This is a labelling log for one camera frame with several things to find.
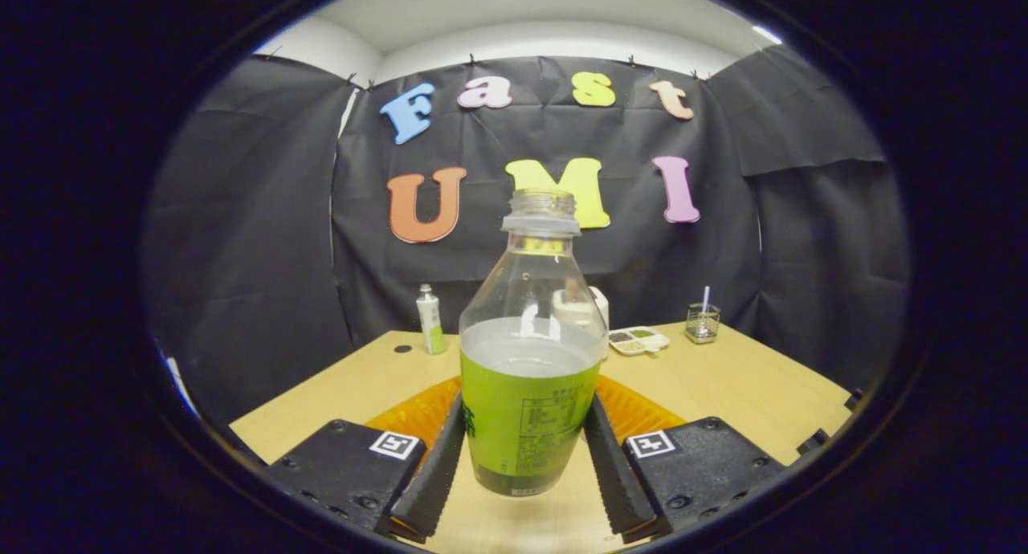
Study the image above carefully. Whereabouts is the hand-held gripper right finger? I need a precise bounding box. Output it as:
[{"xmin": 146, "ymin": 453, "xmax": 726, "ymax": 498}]
[{"xmin": 583, "ymin": 375, "xmax": 788, "ymax": 543}]

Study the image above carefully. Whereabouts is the clear green-label juice bottle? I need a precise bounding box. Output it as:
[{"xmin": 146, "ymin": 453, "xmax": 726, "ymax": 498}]
[{"xmin": 459, "ymin": 188, "xmax": 609, "ymax": 498}]

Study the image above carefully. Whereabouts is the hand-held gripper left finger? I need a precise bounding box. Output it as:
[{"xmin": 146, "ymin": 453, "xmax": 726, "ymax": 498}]
[{"xmin": 265, "ymin": 376, "xmax": 468, "ymax": 543}]

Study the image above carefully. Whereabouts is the wooden table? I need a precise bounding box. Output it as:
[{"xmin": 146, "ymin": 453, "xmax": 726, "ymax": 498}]
[{"xmin": 229, "ymin": 321, "xmax": 864, "ymax": 554}]

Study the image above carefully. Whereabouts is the small white green bottle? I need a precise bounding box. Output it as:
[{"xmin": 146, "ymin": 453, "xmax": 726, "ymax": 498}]
[{"xmin": 416, "ymin": 284, "xmax": 446, "ymax": 356}]

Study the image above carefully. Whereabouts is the white divided snack tray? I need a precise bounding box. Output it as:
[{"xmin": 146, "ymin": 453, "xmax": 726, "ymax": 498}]
[{"xmin": 608, "ymin": 326, "xmax": 671, "ymax": 356}]

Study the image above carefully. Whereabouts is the clear glass tumbler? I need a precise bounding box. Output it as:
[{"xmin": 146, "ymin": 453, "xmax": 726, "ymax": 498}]
[{"xmin": 685, "ymin": 303, "xmax": 721, "ymax": 345}]

